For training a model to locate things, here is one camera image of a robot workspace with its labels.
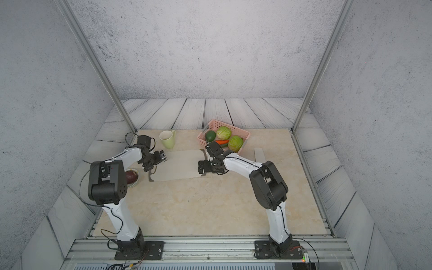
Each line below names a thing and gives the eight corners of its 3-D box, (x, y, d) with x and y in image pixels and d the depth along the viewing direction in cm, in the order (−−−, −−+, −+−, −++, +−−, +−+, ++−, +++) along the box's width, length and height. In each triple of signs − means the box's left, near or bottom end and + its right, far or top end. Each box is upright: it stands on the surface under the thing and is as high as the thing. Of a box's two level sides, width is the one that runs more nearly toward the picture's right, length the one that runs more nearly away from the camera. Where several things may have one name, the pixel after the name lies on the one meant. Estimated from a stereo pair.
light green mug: (161, 149, 112) (157, 140, 105) (164, 139, 117) (161, 130, 110) (174, 149, 111) (170, 140, 105) (176, 139, 117) (173, 130, 110)
